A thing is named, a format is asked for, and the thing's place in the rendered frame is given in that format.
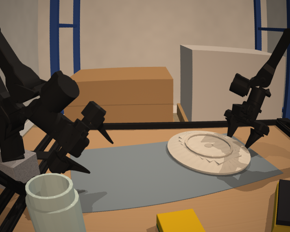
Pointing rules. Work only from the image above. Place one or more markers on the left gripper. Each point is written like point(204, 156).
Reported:
point(58, 162)

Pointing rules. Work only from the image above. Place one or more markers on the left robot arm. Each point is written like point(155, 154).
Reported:
point(56, 94)

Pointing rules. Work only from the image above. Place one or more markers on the yellow kitchen sponge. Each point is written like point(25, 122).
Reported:
point(179, 221)

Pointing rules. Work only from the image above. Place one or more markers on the grey flat mat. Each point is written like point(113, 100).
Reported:
point(143, 175)

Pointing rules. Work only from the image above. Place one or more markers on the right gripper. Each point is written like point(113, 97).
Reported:
point(259, 127)

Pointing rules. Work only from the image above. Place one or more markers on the beige round platter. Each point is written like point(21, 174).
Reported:
point(209, 152)

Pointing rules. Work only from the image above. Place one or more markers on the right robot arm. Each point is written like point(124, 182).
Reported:
point(241, 85)

